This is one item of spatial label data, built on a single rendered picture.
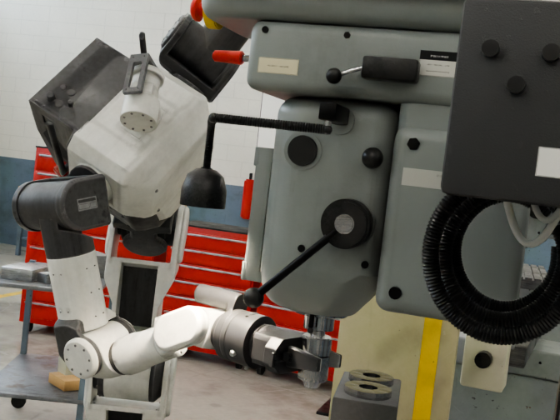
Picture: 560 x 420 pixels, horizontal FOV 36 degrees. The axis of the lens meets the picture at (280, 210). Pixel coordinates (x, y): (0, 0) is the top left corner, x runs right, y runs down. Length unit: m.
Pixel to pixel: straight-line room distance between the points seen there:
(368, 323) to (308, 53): 1.97
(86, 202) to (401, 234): 0.64
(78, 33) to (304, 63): 10.91
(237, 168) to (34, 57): 3.32
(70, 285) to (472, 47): 0.94
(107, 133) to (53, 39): 10.63
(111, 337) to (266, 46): 0.66
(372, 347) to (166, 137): 1.65
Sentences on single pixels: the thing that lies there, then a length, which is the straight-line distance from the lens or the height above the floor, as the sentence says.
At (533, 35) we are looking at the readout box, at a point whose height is 1.69.
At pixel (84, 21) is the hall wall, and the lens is 12.08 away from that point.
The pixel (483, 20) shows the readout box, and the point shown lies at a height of 1.70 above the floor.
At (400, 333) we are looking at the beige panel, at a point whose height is 0.98.
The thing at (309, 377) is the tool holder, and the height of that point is 1.21.
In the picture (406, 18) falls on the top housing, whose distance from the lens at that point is 1.20.
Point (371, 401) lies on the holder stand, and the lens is 1.62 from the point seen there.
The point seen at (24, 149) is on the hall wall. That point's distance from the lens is 12.36.
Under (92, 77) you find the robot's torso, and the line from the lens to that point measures 1.74.
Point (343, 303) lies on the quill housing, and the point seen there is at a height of 1.33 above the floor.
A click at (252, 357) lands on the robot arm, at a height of 1.22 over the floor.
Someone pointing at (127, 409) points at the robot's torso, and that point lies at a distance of 2.05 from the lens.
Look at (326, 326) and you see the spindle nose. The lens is 1.33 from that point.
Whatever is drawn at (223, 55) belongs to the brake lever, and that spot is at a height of 1.70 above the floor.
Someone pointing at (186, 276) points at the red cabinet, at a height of 0.62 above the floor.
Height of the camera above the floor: 1.53
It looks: 3 degrees down
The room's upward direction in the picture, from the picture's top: 7 degrees clockwise
